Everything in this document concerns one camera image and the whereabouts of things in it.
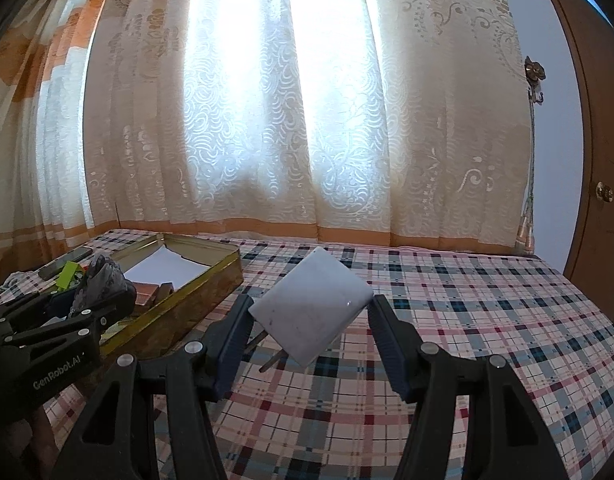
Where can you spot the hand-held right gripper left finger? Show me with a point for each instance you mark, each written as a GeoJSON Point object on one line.
{"type": "Point", "coordinates": [232, 345]}

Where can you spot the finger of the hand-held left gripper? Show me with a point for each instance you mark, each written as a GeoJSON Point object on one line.
{"type": "Point", "coordinates": [87, 322]}
{"type": "Point", "coordinates": [22, 307]}

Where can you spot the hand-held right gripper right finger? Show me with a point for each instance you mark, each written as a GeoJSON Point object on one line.
{"type": "Point", "coordinates": [392, 345]}

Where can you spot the dark grey stone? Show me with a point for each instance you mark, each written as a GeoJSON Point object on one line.
{"type": "Point", "coordinates": [102, 275]}

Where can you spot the gold tin box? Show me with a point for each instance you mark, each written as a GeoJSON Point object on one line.
{"type": "Point", "coordinates": [197, 305]}

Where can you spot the copper metal box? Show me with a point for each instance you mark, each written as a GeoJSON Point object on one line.
{"type": "Point", "coordinates": [146, 294]}

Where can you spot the white charger plug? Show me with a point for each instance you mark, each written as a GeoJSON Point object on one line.
{"type": "Point", "coordinates": [314, 305]}

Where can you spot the plaid tablecloth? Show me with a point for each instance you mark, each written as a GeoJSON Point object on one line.
{"type": "Point", "coordinates": [462, 310]}

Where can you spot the white paper sheet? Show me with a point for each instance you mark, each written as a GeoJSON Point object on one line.
{"type": "Point", "coordinates": [162, 267]}

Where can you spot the cream lace curtain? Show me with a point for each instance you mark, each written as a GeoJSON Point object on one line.
{"type": "Point", "coordinates": [287, 110]}

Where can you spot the brass door knob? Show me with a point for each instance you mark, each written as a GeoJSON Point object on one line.
{"type": "Point", "coordinates": [603, 191]}

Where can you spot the brass curtain holdback hook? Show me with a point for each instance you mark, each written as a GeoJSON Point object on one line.
{"type": "Point", "coordinates": [534, 72]}

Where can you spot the brown wooden door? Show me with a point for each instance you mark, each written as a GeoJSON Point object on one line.
{"type": "Point", "coordinates": [597, 110]}

